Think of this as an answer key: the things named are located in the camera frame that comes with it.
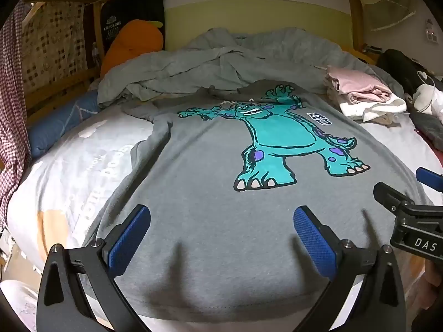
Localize grey crumpled blanket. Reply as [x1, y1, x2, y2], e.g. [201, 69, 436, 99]
[97, 27, 385, 108]

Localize black printed pillow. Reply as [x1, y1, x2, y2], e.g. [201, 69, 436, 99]
[100, 0, 165, 42]

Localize grey monster print T-shirt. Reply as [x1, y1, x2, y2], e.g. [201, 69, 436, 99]
[81, 80, 435, 322]

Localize white floral cloth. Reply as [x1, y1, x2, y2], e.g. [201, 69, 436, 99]
[0, 280, 38, 332]

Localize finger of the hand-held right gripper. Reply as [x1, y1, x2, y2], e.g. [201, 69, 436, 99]
[374, 182, 416, 215]
[416, 167, 443, 191]

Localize yellow white foam pad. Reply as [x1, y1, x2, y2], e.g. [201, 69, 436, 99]
[164, 0, 355, 51]

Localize white wall socket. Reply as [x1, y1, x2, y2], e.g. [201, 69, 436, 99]
[425, 19, 438, 44]

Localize orange carrot plush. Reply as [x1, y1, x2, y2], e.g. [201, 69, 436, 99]
[100, 20, 164, 77]

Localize black clothing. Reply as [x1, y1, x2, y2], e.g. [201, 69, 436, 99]
[375, 49, 443, 94]

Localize pink folded clothes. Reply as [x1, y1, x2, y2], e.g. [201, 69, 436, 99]
[325, 65, 393, 104]

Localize tile patterned cloth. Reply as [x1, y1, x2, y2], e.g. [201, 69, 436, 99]
[22, 2, 87, 73]

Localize white folded clothes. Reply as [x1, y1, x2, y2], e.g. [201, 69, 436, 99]
[337, 93, 407, 118]

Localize blue pillow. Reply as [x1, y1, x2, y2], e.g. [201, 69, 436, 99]
[28, 90, 102, 153]

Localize red checked curtain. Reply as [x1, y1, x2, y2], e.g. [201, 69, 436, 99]
[0, 2, 33, 215]

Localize mesh net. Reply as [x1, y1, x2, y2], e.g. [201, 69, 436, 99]
[363, 0, 416, 32]

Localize grey printed bed sheet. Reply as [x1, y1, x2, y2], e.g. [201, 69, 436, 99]
[7, 102, 443, 332]

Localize dark grey cloth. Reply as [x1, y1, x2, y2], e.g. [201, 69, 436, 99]
[410, 112, 443, 142]

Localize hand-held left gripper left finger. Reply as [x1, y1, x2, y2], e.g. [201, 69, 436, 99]
[36, 204, 152, 332]

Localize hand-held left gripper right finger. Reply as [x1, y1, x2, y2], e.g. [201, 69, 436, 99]
[293, 206, 406, 332]

